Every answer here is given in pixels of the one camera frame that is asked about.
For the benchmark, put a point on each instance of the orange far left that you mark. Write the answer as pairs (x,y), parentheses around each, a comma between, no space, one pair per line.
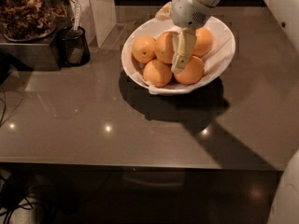
(143,48)

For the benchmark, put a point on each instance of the orange back right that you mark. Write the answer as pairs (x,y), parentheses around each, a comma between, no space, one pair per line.
(204,42)

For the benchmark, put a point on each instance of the orange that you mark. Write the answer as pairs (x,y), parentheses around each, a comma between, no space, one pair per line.
(204,42)
(157,73)
(193,72)
(164,47)
(143,48)

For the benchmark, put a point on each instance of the white utensil in cup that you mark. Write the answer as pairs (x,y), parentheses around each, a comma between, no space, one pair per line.
(76,16)

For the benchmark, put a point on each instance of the dark metal box stand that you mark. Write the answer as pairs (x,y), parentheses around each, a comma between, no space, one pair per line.
(39,55)

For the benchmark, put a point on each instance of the black mesh cup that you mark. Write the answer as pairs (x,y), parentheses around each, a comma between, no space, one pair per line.
(73,46)

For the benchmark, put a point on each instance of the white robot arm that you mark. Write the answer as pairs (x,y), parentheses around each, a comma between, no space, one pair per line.
(188,16)

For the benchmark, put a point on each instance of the orange top centre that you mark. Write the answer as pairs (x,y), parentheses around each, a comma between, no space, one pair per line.
(164,47)

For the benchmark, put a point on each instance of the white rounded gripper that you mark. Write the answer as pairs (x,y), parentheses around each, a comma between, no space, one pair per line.
(187,10)

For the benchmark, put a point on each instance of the white oval bowl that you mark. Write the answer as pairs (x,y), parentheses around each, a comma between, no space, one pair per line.
(222,52)

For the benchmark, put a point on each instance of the orange front right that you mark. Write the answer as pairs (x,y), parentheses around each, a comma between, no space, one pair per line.
(193,72)

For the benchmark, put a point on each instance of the orange front left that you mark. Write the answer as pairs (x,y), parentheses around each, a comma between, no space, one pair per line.
(157,73)

